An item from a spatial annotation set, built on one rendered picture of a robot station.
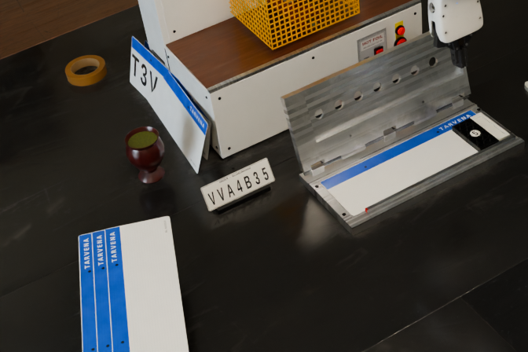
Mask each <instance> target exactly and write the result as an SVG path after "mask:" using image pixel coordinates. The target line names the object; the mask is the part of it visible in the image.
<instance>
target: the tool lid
mask: <svg viewBox="0 0 528 352"><path fill-rule="evenodd" d="M433 44H434V38H432V37H431V33H430V31H428V32H426V33H424V34H422V35H419V36H416V37H415V38H412V39H410V40H408V41H406V42H403V43H401V44H399V45H397V46H394V47H392V48H390V49H387V50H385V51H383V52H381V53H378V54H376V55H374V56H372V57H370V58H367V59H365V60H363V61H360V62H358V63H356V64H353V65H351V66H350V67H348V68H344V69H343V70H340V71H338V72H336V73H333V74H331V75H329V76H326V77H324V78H323V79H319V80H317V81H316V82H312V83H311V84H309V85H307V86H304V87H302V88H300V89H297V90H295V91H293V92H291V93H288V94H286V95H284V96H282V97H280V99H281V103H282V106H283V109H284V114H285V117H286V120H287V123H288V128H289V131H290V135H291V139H292V142H293V145H294V149H295V154H296V156H297V160H298V163H299V168H300V170H301V171H302V172H304V173H305V172H307V171H309V170H311V166H310V165H312V164H314V163H317V162H319V161H322V162H324V163H326V162H328V161H330V160H333V159H335V158H336V157H338V156H341V157H342V159H341V160H344V159H346V158H348V157H350V156H352V155H354V154H356V153H358V152H361V151H363V150H365V149H366V147H365V144H366V143H368V142H370V141H372V140H375V139H377V138H379V137H381V136H383V131H384V130H386V129H388V128H391V127H393V128H395V129H398V128H399V127H402V126H404V125H406V124H408V123H411V122H412V121H413V122H414V124H413V126H415V125H417V124H419V123H422V122H423V121H425V120H428V119H430V118H432V117H434V116H436V115H437V112H436V110H438V109H440V108H442V107H444V106H446V105H448V104H450V103H453V101H452V98H454V97H456V96H458V95H461V96H464V97H465V96H467V95H469V94H471V90H470V86H469V81H468V74H467V69H466V67H465V66H464V68H458V67H457V66H455V65H453V63H452V59H451V53H450V49H449V48H447V47H442V48H437V47H434V45H433ZM432 57H434V58H435V64H434V65H433V66H430V65H429V61H430V59H431V58H432ZM414 65H416V66H417V72H416V74H414V75H412V74H411V68H412V67H413V66H414ZM395 74H398V76H399V79H398V81H397V82H396V83H393V82H392V78H393V76H394V75H395ZM375 83H379V84H380V88H379V90H378V91H376V92H375V91H374V90H373V86H374V84H375ZM357 91H360V92H361V97H360V99H359V100H354V95H355V93H356V92H357ZM338 100H341V101H342V106H341V107H340V108H339V109H336V108H335V103H336V102H337V101H338ZM319 108H320V109H321V110H322V115H321V117H320V118H316V117H315V112H316V111H317V110H318V109H319Z"/></svg>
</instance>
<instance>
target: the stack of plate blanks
mask: <svg viewBox="0 0 528 352"><path fill-rule="evenodd" d="M91 234H92V233H87V234H83V235H80V236H79V278H80V301H81V325H82V352H97V332H96V316H95V300H94V268H93V252H92V236H91Z"/></svg>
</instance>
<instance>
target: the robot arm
mask: <svg viewBox="0 0 528 352"><path fill-rule="evenodd" d="M428 20H429V28H430V33H431V37H432V38H434V44H433V45H434V47H437V48H442V47H447V48H449V49H450V53H451V59H452V63H453V65H455V66H457V67H458V68H464V66H465V67H467V66H468V49H467V47H469V41H470V39H471V37H472V35H473V34H474V33H475V32H477V31H478V30H479V29H480V28H481V27H482V26H483V18H482V8H481V5H480V1H479V0H428Z"/></svg>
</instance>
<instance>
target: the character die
mask: <svg viewBox="0 0 528 352"><path fill-rule="evenodd" d="M452 131H453V132H454V133H455V134H457V135H458V136H459V137H461V138H462V139H463V140H465V141H466V142H467V143H468V144H469V145H470V146H472V147H473V148H474V149H476V150H477V151H478V152H479V151H481V150H483V149H485V148H487V147H489V146H491V145H493V144H495V143H497V142H498V141H499V140H498V139H497V138H495V137H494V136H493V135H492V134H490V133H489V132H488V131H487V130H485V129H484V128H482V127H481V126H480V125H478V124H477V123H476V122H475V121H474V120H472V119H471V118H469V119H466V120H464V121H463V122H461V123H458V124H456V125H454V126H452Z"/></svg>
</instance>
